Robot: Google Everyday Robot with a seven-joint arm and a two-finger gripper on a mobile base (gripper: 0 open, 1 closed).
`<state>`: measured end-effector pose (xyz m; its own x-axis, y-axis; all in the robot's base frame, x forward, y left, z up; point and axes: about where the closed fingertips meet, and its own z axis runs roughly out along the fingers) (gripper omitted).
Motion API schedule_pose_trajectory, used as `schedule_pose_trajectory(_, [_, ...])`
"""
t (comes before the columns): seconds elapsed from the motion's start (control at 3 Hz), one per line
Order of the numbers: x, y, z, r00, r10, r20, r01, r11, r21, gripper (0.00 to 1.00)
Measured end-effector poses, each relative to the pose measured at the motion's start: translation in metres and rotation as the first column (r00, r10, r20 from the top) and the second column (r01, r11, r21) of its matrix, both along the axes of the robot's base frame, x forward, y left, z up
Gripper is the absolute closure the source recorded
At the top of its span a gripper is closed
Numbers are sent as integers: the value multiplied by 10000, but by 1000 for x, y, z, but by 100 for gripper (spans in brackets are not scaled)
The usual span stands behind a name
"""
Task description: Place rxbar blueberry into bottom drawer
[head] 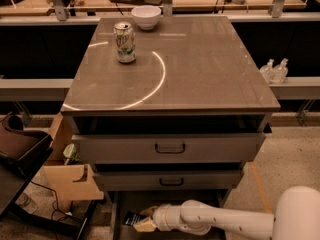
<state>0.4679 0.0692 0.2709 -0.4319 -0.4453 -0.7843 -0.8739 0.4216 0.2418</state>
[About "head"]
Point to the black cart left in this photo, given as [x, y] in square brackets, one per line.
[22, 153]

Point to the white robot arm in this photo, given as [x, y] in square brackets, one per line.
[297, 217]

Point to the right clear sanitizer bottle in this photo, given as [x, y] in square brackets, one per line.
[279, 72]

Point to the middle grey drawer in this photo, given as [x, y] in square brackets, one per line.
[160, 180]

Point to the top grey drawer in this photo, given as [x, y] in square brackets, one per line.
[107, 149]

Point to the cardboard box with cutout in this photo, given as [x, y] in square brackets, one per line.
[71, 182]

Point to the grey drawer cabinet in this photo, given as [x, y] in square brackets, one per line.
[192, 76]

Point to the bottom open grey drawer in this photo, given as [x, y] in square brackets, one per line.
[136, 201]

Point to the blue rxbar wrapper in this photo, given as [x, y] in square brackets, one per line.
[131, 218]

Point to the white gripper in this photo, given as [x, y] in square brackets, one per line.
[162, 216]

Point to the white ceramic bowl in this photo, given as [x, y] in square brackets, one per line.
[146, 16]

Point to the left clear sanitizer bottle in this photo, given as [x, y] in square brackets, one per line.
[266, 70]

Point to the clear sanitizer bottle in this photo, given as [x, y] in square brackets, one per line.
[266, 70]
[279, 72]

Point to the green soda can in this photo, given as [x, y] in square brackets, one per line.
[125, 42]

